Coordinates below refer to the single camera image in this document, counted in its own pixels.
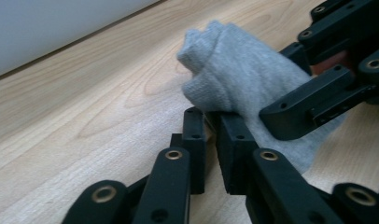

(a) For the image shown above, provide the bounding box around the grey sock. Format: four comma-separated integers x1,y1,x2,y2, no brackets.
176,20,348,175

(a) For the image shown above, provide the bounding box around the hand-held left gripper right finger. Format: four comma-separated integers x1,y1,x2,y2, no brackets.
213,111,260,196

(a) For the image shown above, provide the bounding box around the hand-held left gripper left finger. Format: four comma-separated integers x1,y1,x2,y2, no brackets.
170,106,208,196

